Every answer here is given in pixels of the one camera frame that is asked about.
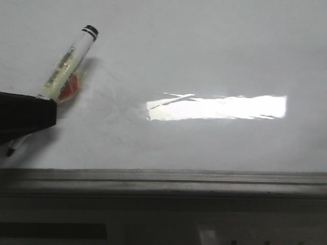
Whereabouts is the white whiteboard with aluminium frame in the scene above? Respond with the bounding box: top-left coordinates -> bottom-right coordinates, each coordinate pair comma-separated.
1,1 -> 326,199

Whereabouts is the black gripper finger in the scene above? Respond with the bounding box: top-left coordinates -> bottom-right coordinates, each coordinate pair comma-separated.
1,92 -> 57,145

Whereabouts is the white whiteboard marker black cap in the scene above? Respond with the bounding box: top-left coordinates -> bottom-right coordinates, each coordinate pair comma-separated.
6,25 -> 99,157

